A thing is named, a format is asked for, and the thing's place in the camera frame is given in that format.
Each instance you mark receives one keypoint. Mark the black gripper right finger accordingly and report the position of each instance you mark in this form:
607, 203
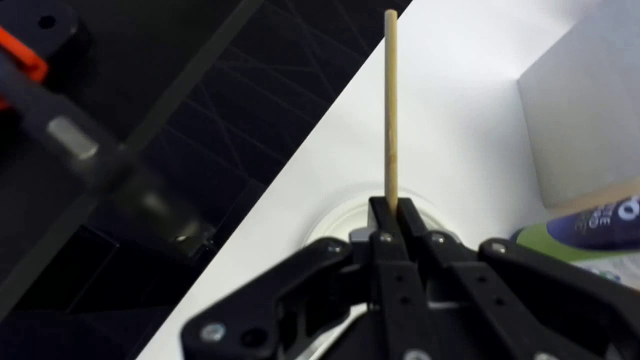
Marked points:
500, 300

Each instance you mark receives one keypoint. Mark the sanitizer bottle blue label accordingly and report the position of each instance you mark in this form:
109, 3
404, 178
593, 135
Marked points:
586, 231

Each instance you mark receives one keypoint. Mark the black pegboard base plate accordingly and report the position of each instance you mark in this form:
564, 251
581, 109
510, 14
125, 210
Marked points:
46, 22

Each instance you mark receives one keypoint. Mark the wooden chopstick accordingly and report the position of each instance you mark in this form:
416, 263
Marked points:
393, 101

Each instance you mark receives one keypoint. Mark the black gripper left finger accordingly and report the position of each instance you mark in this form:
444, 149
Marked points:
393, 300

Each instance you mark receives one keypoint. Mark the black orange clamp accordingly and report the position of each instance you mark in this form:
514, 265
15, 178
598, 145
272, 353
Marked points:
73, 142

